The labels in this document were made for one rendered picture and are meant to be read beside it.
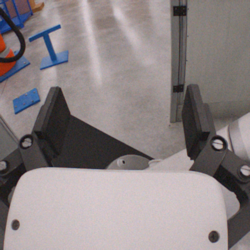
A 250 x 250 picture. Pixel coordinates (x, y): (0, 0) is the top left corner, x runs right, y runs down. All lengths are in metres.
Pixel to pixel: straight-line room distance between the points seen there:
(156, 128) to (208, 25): 1.00
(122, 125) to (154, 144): 0.36
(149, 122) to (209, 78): 0.68
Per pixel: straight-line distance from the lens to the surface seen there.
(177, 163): 0.25
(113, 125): 1.92
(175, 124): 1.86
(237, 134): 0.22
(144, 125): 1.87
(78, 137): 0.31
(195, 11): 1.34
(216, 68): 1.59
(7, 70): 3.63
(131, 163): 0.35
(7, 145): 1.31
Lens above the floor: 1.43
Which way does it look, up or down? 49 degrees down
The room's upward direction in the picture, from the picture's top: 11 degrees counter-clockwise
